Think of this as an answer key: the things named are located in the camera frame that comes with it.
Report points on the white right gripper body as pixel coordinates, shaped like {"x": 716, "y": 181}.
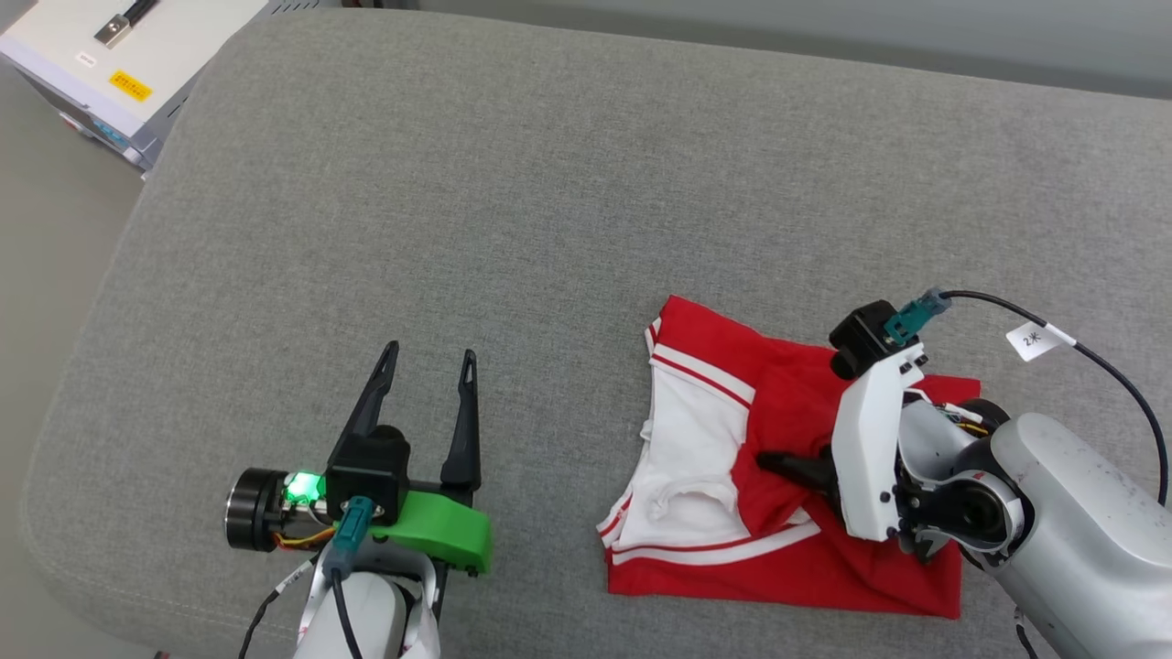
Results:
{"x": 865, "y": 458}

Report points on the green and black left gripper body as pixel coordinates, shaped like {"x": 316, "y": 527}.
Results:
{"x": 439, "y": 531}

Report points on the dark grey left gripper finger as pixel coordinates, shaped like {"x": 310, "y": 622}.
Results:
{"x": 371, "y": 403}
{"x": 465, "y": 448}

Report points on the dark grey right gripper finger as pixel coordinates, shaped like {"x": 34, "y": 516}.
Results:
{"x": 801, "y": 469}

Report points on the red basketball jersey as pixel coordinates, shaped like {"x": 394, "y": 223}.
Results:
{"x": 797, "y": 394}

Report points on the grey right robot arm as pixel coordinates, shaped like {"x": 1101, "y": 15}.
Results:
{"x": 1080, "y": 549}

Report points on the white appliance box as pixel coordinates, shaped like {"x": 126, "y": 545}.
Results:
{"x": 165, "y": 46}

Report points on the small silver metal block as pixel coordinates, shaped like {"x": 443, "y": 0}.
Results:
{"x": 114, "y": 32}

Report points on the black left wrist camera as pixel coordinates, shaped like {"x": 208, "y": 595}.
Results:
{"x": 366, "y": 476}

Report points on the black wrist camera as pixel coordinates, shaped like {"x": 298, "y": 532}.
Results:
{"x": 366, "y": 476}
{"x": 861, "y": 339}

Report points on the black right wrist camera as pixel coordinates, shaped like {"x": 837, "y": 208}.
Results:
{"x": 861, "y": 339}

